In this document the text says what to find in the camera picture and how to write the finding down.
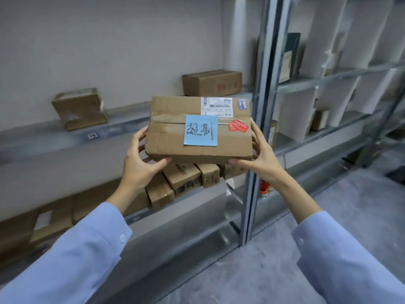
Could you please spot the person's left forearm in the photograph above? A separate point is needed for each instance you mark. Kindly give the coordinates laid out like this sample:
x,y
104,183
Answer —
x,y
79,250

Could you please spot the crumpled taped cardboard box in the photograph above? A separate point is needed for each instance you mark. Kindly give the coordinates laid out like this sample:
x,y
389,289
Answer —
x,y
79,109

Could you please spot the person's right thumb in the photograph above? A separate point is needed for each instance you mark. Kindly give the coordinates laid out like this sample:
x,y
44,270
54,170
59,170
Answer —
x,y
243,163

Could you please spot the row of small cardboard boxes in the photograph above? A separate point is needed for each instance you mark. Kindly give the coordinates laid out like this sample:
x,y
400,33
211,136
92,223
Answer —
x,y
183,178

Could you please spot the row of white paper dividers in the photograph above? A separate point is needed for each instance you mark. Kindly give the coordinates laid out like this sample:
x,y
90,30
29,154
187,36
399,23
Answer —
x,y
326,34

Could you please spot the person's right hand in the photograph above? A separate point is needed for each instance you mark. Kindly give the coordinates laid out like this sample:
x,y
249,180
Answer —
x,y
264,161

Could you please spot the brown cardboard box red print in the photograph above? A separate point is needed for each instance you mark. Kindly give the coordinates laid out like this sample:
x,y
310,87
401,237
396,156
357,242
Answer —
x,y
212,82

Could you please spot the person's left thumb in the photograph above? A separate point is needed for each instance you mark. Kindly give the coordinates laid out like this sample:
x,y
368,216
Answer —
x,y
158,163

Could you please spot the small brown carton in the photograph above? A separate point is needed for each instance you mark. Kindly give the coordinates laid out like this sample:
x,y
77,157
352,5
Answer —
x,y
320,119

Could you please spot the blue sticky note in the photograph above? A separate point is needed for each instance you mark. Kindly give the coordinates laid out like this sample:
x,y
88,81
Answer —
x,y
201,131

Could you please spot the person's left hand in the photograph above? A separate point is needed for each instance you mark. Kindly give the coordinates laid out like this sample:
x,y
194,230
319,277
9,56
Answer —
x,y
136,170

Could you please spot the orange small object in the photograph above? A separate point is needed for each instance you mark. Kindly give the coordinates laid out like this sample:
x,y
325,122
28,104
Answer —
x,y
264,188

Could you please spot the dark green flat package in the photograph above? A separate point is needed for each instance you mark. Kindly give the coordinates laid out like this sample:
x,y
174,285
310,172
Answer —
x,y
291,56

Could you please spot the person's right forearm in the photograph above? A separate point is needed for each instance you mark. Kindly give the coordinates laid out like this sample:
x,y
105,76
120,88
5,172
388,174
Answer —
x,y
332,256

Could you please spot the taped cardboard parcel with labels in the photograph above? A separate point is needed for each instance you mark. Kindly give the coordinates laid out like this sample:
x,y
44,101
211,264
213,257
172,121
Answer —
x,y
167,136

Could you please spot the grey metal shelf rack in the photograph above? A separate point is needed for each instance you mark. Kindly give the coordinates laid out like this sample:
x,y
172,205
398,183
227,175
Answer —
x,y
47,139
316,148

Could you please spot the white shelf label tag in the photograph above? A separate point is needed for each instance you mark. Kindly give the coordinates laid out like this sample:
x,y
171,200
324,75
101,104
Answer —
x,y
93,135

